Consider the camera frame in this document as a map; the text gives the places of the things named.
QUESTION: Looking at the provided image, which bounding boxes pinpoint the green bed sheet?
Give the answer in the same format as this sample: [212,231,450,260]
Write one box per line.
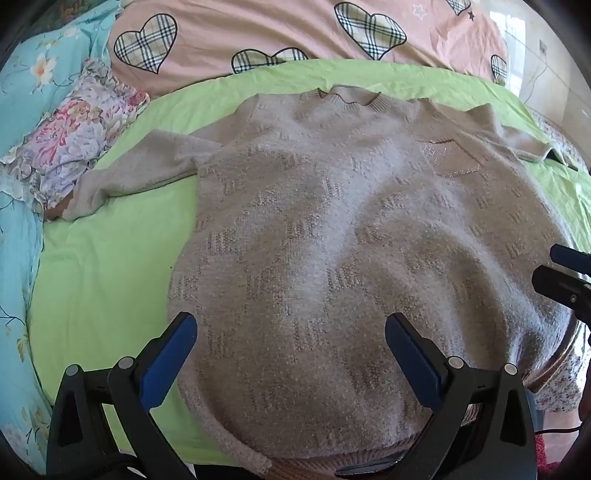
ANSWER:
[28,58,591,468]

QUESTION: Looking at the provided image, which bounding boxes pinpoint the floral bed cover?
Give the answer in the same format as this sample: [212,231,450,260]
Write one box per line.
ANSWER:
[522,111,591,416]

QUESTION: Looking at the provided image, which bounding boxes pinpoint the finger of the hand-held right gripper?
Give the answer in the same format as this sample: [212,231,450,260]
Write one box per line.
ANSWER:
[550,244,591,278]
[532,265,591,320]

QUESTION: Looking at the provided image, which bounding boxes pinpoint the floral ruffled pillow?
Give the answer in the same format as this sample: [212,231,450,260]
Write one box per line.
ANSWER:
[0,58,151,223]

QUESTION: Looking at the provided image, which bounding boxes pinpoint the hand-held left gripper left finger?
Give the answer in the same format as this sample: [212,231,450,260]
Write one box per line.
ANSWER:
[46,312,199,480]

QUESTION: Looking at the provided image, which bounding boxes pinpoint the black cable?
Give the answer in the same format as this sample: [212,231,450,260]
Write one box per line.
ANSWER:
[534,422,585,435]

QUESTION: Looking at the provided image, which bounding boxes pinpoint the pink heart print quilt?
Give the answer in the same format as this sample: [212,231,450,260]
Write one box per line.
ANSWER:
[108,0,509,100]

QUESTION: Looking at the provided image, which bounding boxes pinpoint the blue floral bed sheet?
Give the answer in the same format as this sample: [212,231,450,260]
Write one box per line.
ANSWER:
[0,9,122,476]

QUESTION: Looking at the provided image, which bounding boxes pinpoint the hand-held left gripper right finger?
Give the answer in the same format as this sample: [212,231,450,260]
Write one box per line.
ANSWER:
[384,312,541,480]

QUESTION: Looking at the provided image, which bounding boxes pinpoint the beige knitted sweater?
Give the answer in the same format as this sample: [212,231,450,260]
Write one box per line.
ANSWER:
[62,84,579,480]

